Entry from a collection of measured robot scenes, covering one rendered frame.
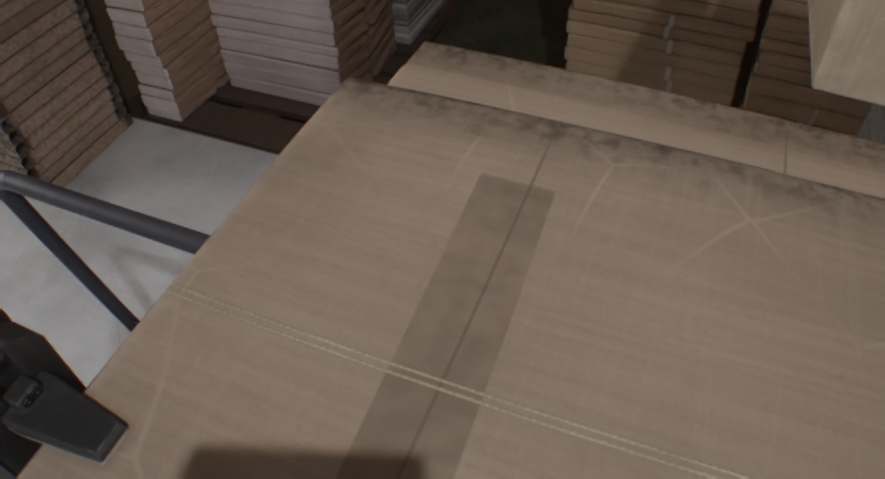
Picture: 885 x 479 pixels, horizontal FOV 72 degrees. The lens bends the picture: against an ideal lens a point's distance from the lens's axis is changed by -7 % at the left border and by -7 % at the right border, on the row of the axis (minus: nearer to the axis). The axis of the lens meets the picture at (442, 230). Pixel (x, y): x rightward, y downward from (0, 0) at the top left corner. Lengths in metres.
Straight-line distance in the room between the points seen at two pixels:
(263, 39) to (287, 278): 1.86
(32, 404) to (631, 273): 0.31
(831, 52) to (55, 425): 0.63
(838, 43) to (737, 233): 0.28
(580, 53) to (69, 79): 1.51
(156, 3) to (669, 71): 1.53
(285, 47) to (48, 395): 1.88
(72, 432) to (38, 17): 1.81
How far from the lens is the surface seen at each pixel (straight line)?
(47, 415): 0.36
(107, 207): 0.82
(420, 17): 2.56
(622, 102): 0.57
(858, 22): 0.64
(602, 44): 2.00
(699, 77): 2.02
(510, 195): 0.40
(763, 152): 0.55
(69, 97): 2.18
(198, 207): 1.97
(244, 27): 2.23
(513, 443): 0.31
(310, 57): 2.13
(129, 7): 2.15
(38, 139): 2.14
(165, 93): 2.27
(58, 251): 1.09
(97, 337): 1.77
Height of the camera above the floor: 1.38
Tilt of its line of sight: 47 degrees down
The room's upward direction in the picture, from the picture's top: 2 degrees counter-clockwise
